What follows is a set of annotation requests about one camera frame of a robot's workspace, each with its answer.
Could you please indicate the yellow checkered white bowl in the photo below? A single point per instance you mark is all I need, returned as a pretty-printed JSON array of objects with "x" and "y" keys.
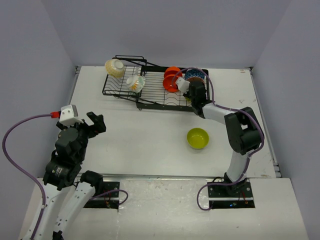
[{"x": 115, "y": 67}]

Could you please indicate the lime green bowl front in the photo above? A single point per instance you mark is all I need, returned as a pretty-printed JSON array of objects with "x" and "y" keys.
[{"x": 197, "y": 138}]

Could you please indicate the black wire dish rack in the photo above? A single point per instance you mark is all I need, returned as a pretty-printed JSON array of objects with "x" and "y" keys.
[{"x": 153, "y": 95}]

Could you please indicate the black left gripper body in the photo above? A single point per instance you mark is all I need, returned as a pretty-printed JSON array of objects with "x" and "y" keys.
[{"x": 85, "y": 133}]

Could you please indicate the orange bowl front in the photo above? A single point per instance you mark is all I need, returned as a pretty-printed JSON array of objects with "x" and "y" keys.
[{"x": 169, "y": 83}]

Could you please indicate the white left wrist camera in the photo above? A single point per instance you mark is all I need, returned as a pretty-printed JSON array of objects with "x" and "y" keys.
[{"x": 69, "y": 116}]

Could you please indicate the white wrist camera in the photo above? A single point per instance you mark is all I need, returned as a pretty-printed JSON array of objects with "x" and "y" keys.
[
  {"x": 182, "y": 85},
  {"x": 69, "y": 116}
]

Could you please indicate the orange bowl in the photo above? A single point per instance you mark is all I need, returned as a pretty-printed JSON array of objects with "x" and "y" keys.
[
  {"x": 172, "y": 71},
  {"x": 169, "y": 83}
]

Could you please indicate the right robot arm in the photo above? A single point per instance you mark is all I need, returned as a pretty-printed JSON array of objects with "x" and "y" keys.
[{"x": 244, "y": 133}]

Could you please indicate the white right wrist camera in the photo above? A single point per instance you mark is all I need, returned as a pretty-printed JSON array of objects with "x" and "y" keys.
[{"x": 182, "y": 85}]

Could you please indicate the red patterned bowl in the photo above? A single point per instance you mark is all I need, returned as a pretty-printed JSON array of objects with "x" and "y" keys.
[{"x": 195, "y": 79}]

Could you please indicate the white floral bowl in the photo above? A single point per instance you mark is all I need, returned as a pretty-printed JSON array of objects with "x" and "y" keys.
[{"x": 135, "y": 83}]

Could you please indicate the blue patterned bowl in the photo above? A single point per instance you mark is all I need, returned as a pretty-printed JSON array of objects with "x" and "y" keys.
[{"x": 194, "y": 73}]

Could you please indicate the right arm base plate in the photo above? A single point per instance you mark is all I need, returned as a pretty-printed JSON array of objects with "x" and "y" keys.
[{"x": 238, "y": 196}]

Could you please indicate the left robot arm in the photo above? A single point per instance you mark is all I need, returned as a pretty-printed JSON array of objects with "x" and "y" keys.
[{"x": 53, "y": 218}]

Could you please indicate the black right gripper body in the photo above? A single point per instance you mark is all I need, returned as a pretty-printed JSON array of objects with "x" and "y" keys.
[{"x": 188, "y": 95}]

